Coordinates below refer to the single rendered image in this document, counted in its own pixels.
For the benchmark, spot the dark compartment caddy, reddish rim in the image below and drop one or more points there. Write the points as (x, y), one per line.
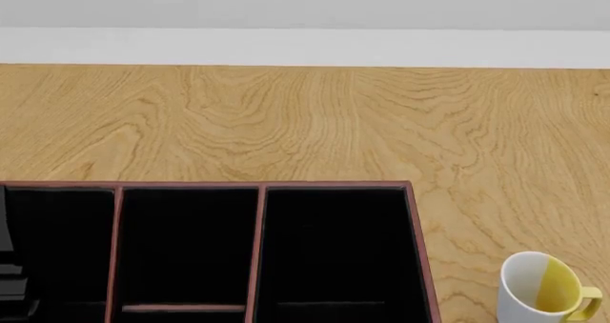
(259, 251)

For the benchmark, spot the white and yellow mug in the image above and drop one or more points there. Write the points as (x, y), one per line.
(524, 294)

